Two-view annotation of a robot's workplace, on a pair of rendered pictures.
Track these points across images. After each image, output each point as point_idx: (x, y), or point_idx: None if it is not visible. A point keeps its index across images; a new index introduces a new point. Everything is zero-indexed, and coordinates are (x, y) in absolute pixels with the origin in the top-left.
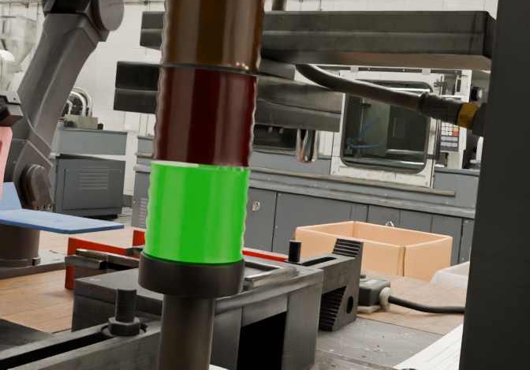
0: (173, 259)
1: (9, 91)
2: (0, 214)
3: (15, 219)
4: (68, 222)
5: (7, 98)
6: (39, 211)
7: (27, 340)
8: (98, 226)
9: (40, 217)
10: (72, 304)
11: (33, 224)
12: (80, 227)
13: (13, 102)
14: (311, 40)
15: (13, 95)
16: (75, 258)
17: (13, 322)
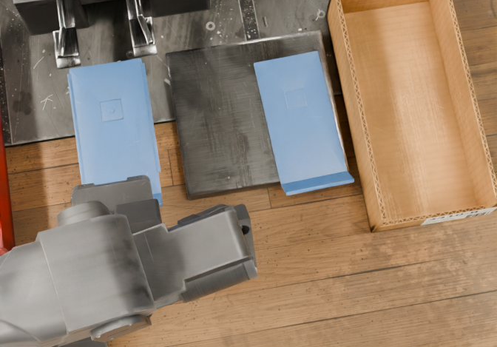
0: None
1: (86, 188)
2: (139, 165)
3: (146, 130)
4: (109, 100)
5: (93, 184)
6: (82, 181)
7: (194, 66)
8: (103, 65)
9: (112, 137)
10: (55, 194)
11: (149, 98)
12: (122, 66)
13: (87, 183)
14: None
15: (82, 187)
16: (155, 41)
17: (175, 110)
